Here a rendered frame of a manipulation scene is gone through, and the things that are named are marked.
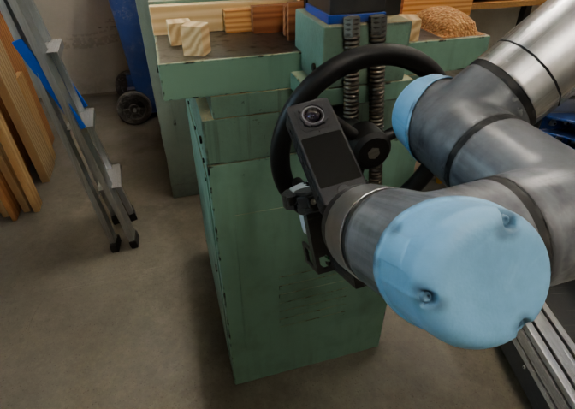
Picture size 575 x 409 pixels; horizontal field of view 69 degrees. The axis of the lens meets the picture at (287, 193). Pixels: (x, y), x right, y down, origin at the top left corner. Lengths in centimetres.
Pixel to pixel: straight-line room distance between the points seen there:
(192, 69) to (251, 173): 22
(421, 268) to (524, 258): 5
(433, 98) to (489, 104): 5
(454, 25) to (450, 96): 50
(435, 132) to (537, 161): 9
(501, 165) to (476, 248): 11
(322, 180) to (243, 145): 40
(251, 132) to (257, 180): 11
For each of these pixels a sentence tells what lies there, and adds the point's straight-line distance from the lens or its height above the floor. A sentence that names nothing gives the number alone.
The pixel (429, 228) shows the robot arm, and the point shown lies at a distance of 21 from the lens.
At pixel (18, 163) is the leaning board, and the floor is 24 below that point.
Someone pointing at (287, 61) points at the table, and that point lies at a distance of 72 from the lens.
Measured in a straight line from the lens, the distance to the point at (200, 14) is 85.
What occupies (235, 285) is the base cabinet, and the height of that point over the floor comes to 39.
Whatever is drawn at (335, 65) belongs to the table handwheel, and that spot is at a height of 94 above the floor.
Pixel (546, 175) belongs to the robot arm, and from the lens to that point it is 29.
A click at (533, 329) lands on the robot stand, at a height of 23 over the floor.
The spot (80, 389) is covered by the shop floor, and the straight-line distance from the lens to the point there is 139.
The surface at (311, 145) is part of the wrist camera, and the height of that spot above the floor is 92.
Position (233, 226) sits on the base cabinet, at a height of 56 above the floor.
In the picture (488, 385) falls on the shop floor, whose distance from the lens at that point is 139.
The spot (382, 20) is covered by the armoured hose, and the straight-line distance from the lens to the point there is 64.
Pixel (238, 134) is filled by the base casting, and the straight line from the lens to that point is 75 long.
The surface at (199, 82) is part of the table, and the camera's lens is 70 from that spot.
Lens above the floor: 110
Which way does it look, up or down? 35 degrees down
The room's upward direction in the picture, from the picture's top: straight up
